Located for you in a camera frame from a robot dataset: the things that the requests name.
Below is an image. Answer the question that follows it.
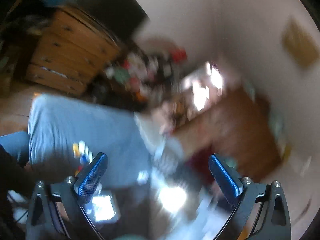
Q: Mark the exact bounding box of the blue bed sheet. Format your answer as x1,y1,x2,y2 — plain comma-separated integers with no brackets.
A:
27,93,226,240

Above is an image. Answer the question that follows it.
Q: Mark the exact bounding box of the wooden dresser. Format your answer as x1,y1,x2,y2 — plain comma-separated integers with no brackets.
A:
25,7,120,96

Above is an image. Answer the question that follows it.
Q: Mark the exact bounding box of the cluttered wooden shelf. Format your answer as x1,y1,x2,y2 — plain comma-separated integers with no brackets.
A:
104,39,188,103

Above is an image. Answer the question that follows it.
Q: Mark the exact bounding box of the cardboard box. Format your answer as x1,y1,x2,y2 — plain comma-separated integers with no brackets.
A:
281,18,319,70

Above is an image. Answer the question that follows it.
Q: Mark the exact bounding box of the black television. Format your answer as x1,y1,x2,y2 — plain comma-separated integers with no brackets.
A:
76,0,149,41

